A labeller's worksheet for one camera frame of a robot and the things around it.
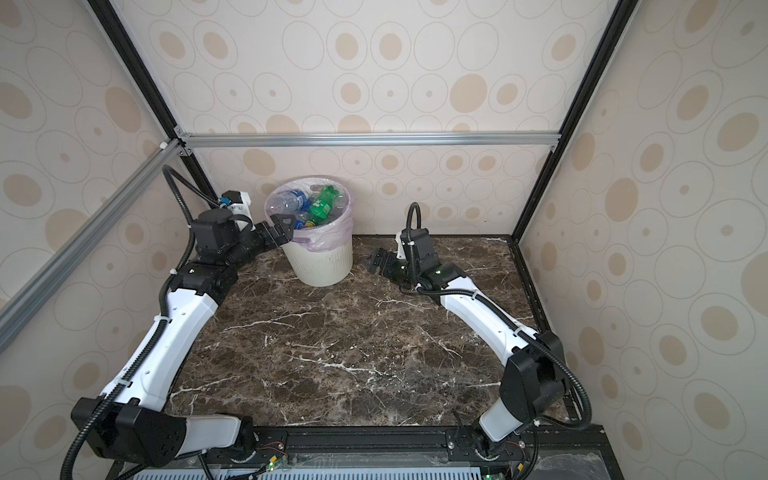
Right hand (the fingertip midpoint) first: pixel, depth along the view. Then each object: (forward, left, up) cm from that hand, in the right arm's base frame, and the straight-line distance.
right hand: (374, 266), depth 80 cm
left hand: (+3, +20, +15) cm, 25 cm away
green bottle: (+21, +17, +2) cm, 27 cm away
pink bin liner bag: (+11, +13, +1) cm, 17 cm away
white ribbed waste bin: (+17, +22, -21) cm, 34 cm away
